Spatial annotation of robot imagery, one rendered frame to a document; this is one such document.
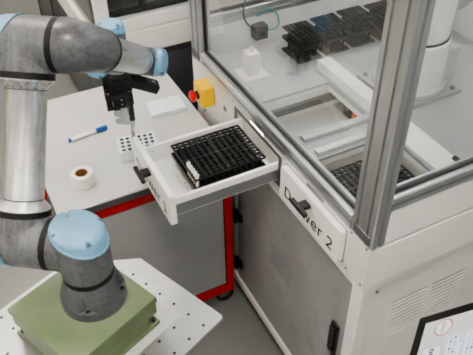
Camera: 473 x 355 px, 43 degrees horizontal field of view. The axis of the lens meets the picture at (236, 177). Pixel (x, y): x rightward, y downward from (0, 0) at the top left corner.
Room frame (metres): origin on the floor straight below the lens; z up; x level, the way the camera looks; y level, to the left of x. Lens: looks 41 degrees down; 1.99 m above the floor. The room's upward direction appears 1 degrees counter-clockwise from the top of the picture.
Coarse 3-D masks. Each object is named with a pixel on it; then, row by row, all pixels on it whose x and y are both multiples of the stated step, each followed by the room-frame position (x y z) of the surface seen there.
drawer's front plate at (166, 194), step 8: (136, 144) 1.38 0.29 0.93; (136, 152) 1.38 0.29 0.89; (144, 152) 1.34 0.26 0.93; (136, 160) 1.40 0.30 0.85; (144, 160) 1.31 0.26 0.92; (152, 160) 1.30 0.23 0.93; (152, 168) 1.27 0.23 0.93; (152, 176) 1.26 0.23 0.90; (160, 176) 1.23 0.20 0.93; (152, 184) 1.27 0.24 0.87; (160, 184) 1.20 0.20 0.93; (152, 192) 1.28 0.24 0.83; (160, 192) 1.21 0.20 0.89; (168, 192) 1.17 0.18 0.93; (160, 200) 1.22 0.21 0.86; (168, 200) 1.16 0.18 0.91; (168, 208) 1.16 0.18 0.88; (168, 216) 1.17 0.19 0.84; (176, 216) 1.16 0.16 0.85
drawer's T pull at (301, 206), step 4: (292, 200) 1.15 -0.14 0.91; (304, 200) 1.15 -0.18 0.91; (292, 204) 1.14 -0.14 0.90; (296, 204) 1.13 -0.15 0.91; (300, 204) 1.13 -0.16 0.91; (304, 204) 1.13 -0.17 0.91; (308, 204) 1.13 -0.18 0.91; (296, 208) 1.13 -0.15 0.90; (300, 208) 1.12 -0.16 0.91; (304, 208) 1.12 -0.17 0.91; (308, 208) 1.13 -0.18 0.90; (300, 212) 1.11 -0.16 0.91; (304, 212) 1.10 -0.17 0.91; (304, 216) 1.09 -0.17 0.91
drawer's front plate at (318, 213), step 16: (288, 176) 1.24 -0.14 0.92; (288, 192) 1.23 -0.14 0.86; (304, 192) 1.16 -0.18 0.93; (320, 208) 1.10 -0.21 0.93; (304, 224) 1.15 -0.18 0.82; (320, 224) 1.09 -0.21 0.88; (336, 224) 1.04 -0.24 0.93; (320, 240) 1.08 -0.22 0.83; (336, 240) 1.02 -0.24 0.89; (336, 256) 1.02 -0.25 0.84
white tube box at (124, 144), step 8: (128, 136) 1.59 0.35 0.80; (136, 136) 1.59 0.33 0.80; (144, 136) 1.60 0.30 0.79; (152, 136) 1.59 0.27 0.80; (120, 144) 1.54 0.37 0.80; (128, 144) 1.55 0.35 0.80; (144, 144) 1.54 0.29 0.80; (120, 152) 1.50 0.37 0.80; (128, 152) 1.51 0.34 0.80; (128, 160) 1.51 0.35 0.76
